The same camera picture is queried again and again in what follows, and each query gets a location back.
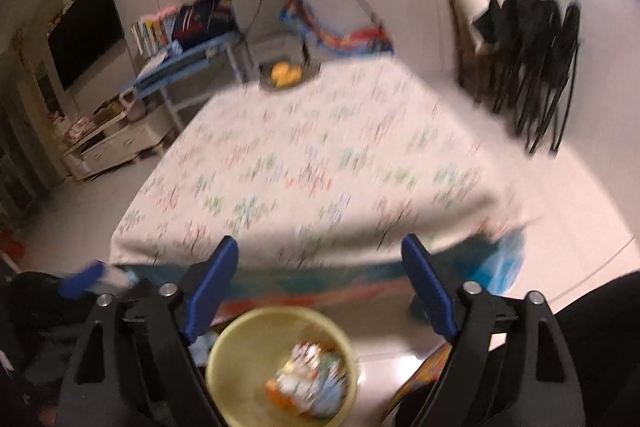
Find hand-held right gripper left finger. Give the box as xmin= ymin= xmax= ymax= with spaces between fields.
xmin=57 ymin=236 xmax=240 ymax=427

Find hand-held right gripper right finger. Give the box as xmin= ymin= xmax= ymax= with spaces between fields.
xmin=401 ymin=234 xmax=586 ymax=427

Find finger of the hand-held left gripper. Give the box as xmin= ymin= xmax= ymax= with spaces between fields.
xmin=59 ymin=259 xmax=136 ymax=303

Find yellow plastic basin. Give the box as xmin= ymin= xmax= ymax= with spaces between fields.
xmin=205 ymin=307 xmax=360 ymax=427

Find light blue tissue box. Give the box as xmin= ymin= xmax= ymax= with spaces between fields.
xmin=312 ymin=359 xmax=351 ymax=415

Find orange printed bag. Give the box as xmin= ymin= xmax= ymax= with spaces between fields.
xmin=384 ymin=342 xmax=452 ymax=424

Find cream television stand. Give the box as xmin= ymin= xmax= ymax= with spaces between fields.
xmin=62 ymin=107 xmax=176 ymax=182

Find pink floral box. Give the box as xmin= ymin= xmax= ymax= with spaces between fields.
xmin=65 ymin=117 xmax=93 ymax=142

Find floral tablecloth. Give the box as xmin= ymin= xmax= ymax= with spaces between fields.
xmin=109 ymin=57 xmax=526 ymax=268

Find person's dark trousers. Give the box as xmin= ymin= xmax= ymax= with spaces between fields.
xmin=550 ymin=269 xmax=640 ymax=427

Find blue study desk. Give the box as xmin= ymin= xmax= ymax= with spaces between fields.
xmin=134 ymin=32 xmax=253 ymax=132

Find black folding chair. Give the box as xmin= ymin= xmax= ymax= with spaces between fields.
xmin=492 ymin=2 xmax=583 ymax=155

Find wooden chair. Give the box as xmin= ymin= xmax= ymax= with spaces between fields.
xmin=440 ymin=0 xmax=493 ymax=102

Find white papers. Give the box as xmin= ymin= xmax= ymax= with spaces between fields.
xmin=142 ymin=52 xmax=173 ymax=72

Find dark fruit plate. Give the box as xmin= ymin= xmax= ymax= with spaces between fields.
xmin=259 ymin=61 xmax=321 ymax=90

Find black television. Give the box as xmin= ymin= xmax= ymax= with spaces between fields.
xmin=47 ymin=0 xmax=125 ymax=92

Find row of books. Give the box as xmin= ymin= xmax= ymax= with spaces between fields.
xmin=131 ymin=9 xmax=176 ymax=55

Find dark striped backpack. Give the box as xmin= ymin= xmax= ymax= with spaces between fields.
xmin=172 ymin=0 xmax=238 ymax=50

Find colourful hanging bag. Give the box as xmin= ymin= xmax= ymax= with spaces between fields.
xmin=278 ymin=0 xmax=396 ymax=56

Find black jacket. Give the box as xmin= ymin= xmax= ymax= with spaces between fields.
xmin=472 ymin=0 xmax=581 ymax=58

